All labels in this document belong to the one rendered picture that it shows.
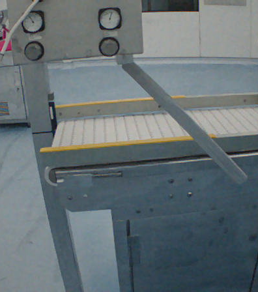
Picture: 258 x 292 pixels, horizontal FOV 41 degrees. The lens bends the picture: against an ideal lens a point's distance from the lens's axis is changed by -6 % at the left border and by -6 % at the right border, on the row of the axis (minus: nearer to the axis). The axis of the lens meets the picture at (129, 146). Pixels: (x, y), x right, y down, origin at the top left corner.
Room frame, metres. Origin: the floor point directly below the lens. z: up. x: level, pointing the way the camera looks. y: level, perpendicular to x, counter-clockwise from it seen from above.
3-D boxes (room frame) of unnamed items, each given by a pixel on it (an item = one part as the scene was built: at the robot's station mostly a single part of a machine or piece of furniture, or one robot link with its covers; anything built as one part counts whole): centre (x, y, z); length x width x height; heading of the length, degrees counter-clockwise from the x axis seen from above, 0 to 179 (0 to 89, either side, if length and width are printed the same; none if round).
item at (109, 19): (0.58, 0.02, 1.12); 0.04 x 0.01 x 0.04; 93
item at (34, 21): (0.57, 0.14, 1.13); 0.04 x 0.01 x 0.04; 93
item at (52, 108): (0.89, 0.20, 0.80); 0.02 x 0.01 x 0.20; 93
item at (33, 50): (0.56, 0.14, 1.09); 0.03 x 0.02 x 0.04; 93
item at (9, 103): (3.40, 1.17, 0.38); 0.63 x 0.57 x 0.76; 83
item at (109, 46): (0.57, 0.02, 1.08); 0.03 x 0.03 x 0.04; 3
